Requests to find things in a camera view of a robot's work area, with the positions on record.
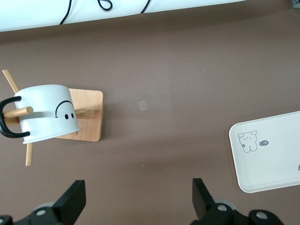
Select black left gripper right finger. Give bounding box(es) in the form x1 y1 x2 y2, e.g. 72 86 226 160
191 178 283 225

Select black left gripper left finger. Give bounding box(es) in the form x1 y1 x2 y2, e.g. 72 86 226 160
0 180 87 225

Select white smiley mug black handle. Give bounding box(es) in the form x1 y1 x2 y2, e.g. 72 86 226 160
0 84 82 144

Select cream tray with animal print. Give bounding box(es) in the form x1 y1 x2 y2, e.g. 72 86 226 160
228 110 300 194

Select wooden mug tree stand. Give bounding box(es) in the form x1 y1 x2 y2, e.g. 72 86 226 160
1 69 104 166

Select black looped cable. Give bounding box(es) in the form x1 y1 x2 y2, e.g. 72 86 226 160
97 0 113 11

